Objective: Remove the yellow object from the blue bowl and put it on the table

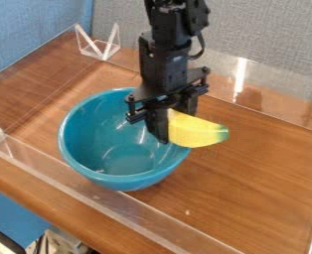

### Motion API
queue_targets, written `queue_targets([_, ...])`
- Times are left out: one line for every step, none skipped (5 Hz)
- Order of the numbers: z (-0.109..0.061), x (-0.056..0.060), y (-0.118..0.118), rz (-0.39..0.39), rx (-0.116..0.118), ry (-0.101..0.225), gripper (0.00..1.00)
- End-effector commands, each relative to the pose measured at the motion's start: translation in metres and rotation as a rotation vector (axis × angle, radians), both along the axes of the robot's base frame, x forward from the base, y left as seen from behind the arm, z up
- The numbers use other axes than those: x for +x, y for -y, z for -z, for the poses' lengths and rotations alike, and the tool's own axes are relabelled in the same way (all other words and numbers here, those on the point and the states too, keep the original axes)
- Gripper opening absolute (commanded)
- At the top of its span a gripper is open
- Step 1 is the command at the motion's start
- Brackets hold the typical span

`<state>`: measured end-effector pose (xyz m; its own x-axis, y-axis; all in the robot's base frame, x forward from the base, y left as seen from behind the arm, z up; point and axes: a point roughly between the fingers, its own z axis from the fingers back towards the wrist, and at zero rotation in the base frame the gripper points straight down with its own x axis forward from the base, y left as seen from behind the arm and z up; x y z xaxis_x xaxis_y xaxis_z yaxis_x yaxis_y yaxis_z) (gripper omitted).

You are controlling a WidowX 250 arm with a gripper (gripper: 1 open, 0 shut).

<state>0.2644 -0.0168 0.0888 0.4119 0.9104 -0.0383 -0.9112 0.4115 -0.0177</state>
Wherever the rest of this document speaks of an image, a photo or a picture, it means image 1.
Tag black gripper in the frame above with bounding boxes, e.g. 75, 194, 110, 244
126, 33, 210, 144

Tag yellow toy banana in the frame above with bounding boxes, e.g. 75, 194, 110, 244
169, 109, 230, 148

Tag blue plastic bowl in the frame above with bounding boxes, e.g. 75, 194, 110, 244
57, 87, 191, 191

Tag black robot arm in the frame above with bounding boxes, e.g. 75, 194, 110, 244
126, 0, 211, 143

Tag clear acrylic back barrier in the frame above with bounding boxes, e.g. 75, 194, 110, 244
108, 46, 312, 135

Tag clear acrylic barrier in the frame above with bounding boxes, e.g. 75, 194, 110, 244
108, 46, 312, 135
0, 134, 244, 254

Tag clear acrylic front barrier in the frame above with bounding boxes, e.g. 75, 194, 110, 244
0, 134, 244, 254

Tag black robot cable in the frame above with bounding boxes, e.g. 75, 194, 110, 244
187, 31, 207, 62

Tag clear acrylic corner bracket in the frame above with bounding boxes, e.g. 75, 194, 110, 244
75, 24, 120, 62

